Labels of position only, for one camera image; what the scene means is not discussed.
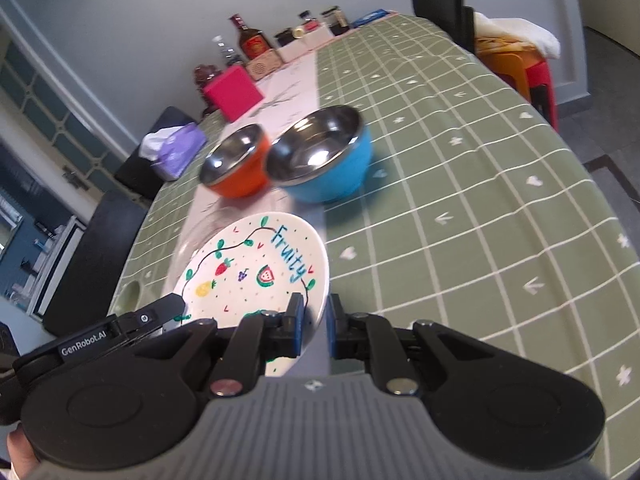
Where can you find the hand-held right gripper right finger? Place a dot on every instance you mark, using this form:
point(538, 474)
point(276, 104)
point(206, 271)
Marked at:
point(332, 331)

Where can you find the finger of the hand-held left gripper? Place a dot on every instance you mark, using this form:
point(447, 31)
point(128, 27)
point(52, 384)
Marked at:
point(170, 309)

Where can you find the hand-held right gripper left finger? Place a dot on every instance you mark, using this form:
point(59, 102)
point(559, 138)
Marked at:
point(296, 322)

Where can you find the white fruit-print plate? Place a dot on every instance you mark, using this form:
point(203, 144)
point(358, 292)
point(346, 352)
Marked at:
point(240, 260)

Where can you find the orange steel-lined bowl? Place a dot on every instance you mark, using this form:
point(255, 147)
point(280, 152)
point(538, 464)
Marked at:
point(245, 176)

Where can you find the blue steel-lined bowl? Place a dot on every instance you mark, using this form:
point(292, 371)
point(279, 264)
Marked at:
point(340, 176)

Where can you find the person's left hand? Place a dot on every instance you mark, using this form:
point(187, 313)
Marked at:
point(20, 456)

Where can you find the black chair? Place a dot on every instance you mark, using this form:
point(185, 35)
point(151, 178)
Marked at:
point(435, 5)
point(95, 260)
point(135, 181)

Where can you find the white framed glass cabinet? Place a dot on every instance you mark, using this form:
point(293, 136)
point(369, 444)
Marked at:
point(30, 260)

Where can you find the purple tissue pack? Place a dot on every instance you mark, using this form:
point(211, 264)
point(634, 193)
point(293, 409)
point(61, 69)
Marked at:
point(180, 152)

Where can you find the red box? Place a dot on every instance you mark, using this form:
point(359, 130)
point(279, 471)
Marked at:
point(232, 92)

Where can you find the pink deer-print table runner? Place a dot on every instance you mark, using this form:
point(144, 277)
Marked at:
point(295, 90)

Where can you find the brown glass jar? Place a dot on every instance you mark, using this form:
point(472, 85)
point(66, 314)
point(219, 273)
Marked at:
point(204, 76)

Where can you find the glass panelled door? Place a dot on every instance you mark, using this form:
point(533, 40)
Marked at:
point(35, 100)

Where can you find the small wooden box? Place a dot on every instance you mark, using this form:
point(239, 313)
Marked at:
point(262, 66)

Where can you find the clear water bottle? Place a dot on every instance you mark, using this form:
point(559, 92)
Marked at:
point(225, 52)

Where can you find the white container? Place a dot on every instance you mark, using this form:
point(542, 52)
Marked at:
point(295, 51)
point(320, 37)

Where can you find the red-label liquor bottle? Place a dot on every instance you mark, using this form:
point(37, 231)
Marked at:
point(252, 40)

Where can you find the dark squat jar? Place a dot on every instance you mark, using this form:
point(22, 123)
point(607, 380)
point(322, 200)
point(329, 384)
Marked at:
point(284, 36)

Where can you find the yellow-capped small bottle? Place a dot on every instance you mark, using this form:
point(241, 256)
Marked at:
point(299, 31)

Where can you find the black-lidded small jar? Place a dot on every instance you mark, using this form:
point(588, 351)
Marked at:
point(308, 20)

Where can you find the dark glass jar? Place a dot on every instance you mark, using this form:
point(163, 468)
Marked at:
point(336, 20)

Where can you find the blue packet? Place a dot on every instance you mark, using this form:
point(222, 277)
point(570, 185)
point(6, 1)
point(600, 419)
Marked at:
point(370, 17)

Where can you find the orange stool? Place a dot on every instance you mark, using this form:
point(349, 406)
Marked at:
point(505, 62)

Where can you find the red stool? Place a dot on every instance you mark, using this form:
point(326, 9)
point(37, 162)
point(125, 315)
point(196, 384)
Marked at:
point(540, 77)

